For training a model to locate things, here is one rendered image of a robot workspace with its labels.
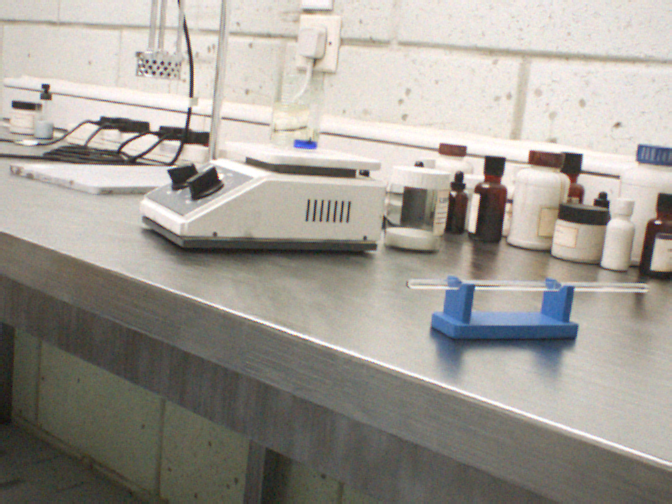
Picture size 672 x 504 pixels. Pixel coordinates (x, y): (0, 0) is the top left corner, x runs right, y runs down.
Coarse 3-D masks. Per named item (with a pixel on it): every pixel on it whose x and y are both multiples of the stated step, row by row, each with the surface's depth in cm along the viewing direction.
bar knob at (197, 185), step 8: (208, 168) 80; (200, 176) 79; (208, 176) 80; (216, 176) 80; (192, 184) 79; (200, 184) 79; (208, 184) 80; (216, 184) 80; (224, 184) 80; (192, 192) 79; (200, 192) 79; (208, 192) 79; (216, 192) 79
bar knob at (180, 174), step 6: (192, 162) 84; (168, 168) 85; (174, 168) 84; (180, 168) 84; (186, 168) 84; (192, 168) 84; (174, 174) 85; (180, 174) 84; (186, 174) 84; (192, 174) 84; (174, 180) 85; (180, 180) 85; (186, 180) 84; (174, 186) 84; (180, 186) 84; (186, 186) 84
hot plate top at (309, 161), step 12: (228, 144) 88; (240, 144) 87; (252, 144) 89; (264, 144) 91; (252, 156) 82; (264, 156) 80; (276, 156) 79; (288, 156) 80; (300, 156) 80; (312, 156) 81; (324, 156) 83; (336, 156) 85; (348, 156) 87; (348, 168) 83; (360, 168) 84; (372, 168) 84
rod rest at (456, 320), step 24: (456, 312) 58; (480, 312) 61; (504, 312) 62; (528, 312) 63; (552, 312) 62; (456, 336) 57; (480, 336) 58; (504, 336) 59; (528, 336) 60; (552, 336) 61; (576, 336) 61
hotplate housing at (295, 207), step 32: (224, 160) 88; (256, 160) 86; (256, 192) 79; (288, 192) 80; (320, 192) 82; (352, 192) 83; (384, 192) 85; (160, 224) 83; (192, 224) 76; (224, 224) 78; (256, 224) 79; (288, 224) 81; (320, 224) 82; (352, 224) 84
